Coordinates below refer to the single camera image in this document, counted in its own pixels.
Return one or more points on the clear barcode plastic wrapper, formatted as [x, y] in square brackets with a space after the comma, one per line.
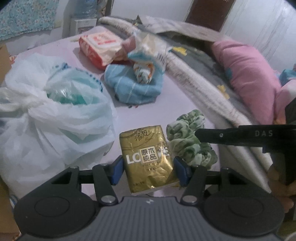
[150, 46]

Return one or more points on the pink white blanket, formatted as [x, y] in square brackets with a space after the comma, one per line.
[285, 99]

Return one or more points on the blue water jug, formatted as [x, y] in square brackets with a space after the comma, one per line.
[86, 8]

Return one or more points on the floral wall cloth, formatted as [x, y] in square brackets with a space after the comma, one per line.
[25, 18]

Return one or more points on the blue printed blanket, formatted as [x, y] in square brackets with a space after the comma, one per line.
[288, 76]

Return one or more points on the brown cardboard box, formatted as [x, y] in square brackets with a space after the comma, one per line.
[4, 64]

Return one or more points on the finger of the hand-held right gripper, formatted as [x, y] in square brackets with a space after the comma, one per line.
[217, 136]

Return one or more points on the person's right hand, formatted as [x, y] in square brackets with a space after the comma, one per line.
[276, 178]

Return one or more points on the pink fluffy cloth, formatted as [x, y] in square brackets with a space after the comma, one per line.
[128, 45]

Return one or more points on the pink printed mat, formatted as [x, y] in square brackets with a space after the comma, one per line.
[92, 76]

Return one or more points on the white plastic bag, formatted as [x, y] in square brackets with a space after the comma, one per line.
[57, 120]

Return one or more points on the green scrunchie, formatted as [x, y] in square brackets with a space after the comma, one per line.
[185, 139]

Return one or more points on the brown door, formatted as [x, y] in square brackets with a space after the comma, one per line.
[208, 14]

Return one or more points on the pink pillow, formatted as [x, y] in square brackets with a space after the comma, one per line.
[245, 76]

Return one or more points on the orange striped cloth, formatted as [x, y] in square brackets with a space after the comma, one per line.
[143, 74]

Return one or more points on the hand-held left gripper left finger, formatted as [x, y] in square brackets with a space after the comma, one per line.
[118, 169]

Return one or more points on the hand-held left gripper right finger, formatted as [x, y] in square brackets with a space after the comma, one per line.
[180, 171]

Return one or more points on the light blue towel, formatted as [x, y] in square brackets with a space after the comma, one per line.
[124, 85]

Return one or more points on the red wet wipes pack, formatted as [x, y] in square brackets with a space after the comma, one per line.
[99, 44]

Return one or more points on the grey star-print quilt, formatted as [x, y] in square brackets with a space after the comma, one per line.
[196, 69]

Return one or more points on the white water dispenser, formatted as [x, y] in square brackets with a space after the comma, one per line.
[83, 25]

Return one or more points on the plaid cloth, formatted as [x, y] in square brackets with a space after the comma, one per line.
[180, 27]

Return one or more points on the gold tissue pack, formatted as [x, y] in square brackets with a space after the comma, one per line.
[145, 157]

